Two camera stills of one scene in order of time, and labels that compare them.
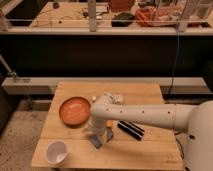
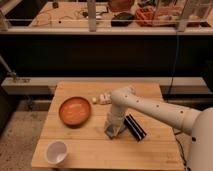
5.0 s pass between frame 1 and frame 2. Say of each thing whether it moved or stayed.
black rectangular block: stayed
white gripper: moved
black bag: stayed
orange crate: stayed
